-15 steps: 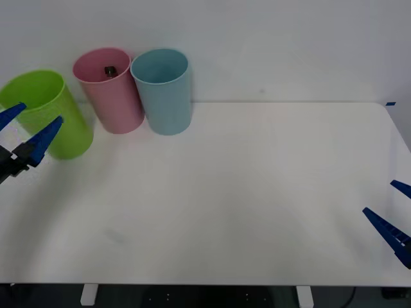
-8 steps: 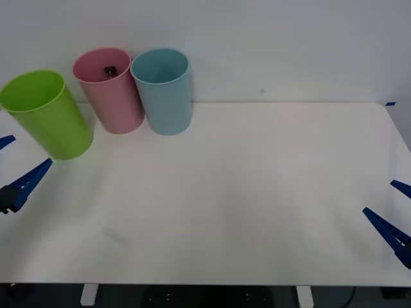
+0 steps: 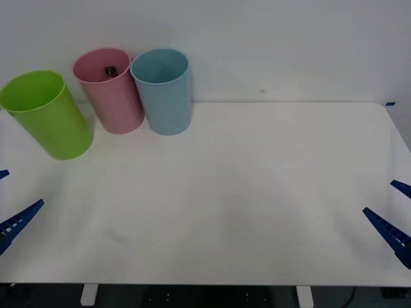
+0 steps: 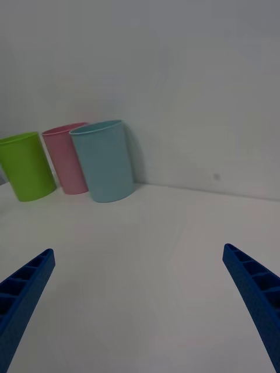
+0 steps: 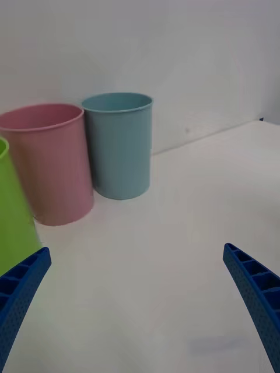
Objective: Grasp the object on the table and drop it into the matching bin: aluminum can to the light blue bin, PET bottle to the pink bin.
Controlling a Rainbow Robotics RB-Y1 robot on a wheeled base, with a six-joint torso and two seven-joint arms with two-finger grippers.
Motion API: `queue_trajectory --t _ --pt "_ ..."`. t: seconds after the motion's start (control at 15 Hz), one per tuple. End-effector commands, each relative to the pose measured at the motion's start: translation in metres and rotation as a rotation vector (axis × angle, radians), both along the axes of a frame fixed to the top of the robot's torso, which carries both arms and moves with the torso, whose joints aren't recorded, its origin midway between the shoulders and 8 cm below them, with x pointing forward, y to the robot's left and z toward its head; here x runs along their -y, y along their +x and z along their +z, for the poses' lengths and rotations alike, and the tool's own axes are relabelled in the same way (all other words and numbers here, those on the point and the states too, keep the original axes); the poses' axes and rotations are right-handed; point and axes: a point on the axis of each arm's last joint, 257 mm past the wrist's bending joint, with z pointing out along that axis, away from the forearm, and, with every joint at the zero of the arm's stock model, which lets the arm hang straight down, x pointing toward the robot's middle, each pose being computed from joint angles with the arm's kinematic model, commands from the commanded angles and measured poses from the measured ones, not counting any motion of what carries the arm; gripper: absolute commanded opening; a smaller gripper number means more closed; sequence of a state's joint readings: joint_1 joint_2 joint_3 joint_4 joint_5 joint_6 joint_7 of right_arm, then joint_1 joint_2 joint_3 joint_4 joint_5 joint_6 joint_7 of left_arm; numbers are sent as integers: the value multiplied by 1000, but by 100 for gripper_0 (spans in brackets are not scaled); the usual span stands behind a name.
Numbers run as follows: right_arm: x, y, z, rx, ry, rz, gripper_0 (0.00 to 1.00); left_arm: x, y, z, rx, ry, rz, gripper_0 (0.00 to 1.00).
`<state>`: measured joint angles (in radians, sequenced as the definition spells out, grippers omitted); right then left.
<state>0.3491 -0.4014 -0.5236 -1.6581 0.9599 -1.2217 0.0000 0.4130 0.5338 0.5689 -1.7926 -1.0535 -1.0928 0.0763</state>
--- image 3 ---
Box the pink plastic bin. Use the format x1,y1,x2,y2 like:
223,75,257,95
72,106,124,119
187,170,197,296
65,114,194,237
72,47,145,135

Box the pale blue plastic bin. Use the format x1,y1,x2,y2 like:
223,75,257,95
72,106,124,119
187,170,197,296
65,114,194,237
130,47,194,136

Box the white table leg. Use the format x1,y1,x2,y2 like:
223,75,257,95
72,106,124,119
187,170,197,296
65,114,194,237
295,285,315,308
79,284,99,306

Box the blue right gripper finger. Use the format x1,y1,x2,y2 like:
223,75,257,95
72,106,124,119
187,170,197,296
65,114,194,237
390,179,411,199
362,207,411,270

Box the green plastic bin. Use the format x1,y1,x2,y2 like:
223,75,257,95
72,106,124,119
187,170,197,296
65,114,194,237
0,69,95,161

